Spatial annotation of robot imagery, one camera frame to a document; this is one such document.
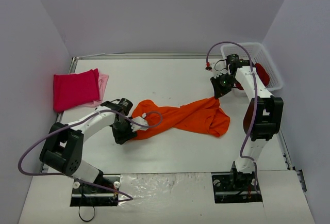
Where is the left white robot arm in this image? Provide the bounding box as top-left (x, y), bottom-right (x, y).
top-left (39, 98), bottom-right (137, 192)

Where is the black cable loop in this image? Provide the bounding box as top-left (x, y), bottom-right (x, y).
top-left (78, 205), bottom-right (96, 222)

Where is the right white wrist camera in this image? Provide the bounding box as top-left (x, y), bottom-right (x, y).
top-left (205, 62), bottom-right (228, 78)

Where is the magenta folded t shirt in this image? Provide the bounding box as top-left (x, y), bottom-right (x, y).
top-left (53, 69), bottom-right (100, 113)

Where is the white plastic basket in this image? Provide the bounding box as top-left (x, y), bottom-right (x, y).
top-left (220, 42), bottom-right (284, 92)

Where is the orange t shirt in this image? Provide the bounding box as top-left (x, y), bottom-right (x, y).
top-left (132, 97), bottom-right (230, 140)

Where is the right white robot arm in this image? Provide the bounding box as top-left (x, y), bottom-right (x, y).
top-left (210, 54), bottom-right (284, 189)

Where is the dark red t shirt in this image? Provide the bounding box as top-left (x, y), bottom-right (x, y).
top-left (236, 63), bottom-right (270, 90)

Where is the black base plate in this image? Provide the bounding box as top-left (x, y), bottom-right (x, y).
top-left (70, 179), bottom-right (118, 207)
top-left (211, 172), bottom-right (262, 204)

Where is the pink folded t shirt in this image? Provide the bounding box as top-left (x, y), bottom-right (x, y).
top-left (84, 73), bottom-right (109, 107)

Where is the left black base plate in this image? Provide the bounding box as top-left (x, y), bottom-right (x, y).
top-left (70, 179), bottom-right (118, 207)

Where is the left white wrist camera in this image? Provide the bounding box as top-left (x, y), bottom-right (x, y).
top-left (131, 116), bottom-right (149, 132)

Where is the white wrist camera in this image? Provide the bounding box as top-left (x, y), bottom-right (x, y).
top-left (131, 116), bottom-right (149, 132)
top-left (205, 62), bottom-right (228, 78)

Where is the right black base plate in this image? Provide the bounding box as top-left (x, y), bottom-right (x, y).
top-left (211, 172), bottom-right (262, 204)

